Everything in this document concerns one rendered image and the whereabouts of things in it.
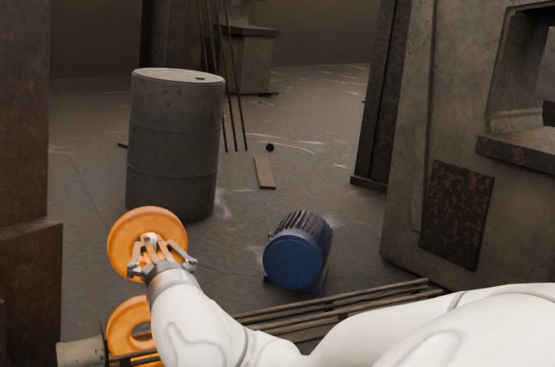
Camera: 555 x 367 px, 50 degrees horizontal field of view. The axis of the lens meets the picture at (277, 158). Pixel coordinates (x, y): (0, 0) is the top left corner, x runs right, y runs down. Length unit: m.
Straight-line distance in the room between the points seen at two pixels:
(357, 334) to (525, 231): 2.44
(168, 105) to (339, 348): 2.97
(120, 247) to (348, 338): 0.63
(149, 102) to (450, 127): 1.71
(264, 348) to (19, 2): 0.81
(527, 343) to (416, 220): 2.94
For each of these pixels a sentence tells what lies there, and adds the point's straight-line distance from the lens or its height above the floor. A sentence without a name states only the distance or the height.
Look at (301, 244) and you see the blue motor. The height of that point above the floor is 0.30.
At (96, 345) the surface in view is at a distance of 1.31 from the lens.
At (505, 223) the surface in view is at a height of 0.48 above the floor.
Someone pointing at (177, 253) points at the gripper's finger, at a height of 0.92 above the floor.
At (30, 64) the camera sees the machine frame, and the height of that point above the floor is 1.21.
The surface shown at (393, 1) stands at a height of 1.49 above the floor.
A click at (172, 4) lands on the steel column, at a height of 1.26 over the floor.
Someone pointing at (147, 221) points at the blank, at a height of 0.96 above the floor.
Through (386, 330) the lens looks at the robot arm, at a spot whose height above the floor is 1.08.
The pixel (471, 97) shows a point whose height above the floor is 1.04.
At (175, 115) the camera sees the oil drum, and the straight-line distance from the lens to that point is 3.59.
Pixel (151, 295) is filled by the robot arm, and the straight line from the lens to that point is 1.01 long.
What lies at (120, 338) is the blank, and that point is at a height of 0.70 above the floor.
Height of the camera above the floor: 1.40
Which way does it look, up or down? 15 degrees down
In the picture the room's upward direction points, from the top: 7 degrees clockwise
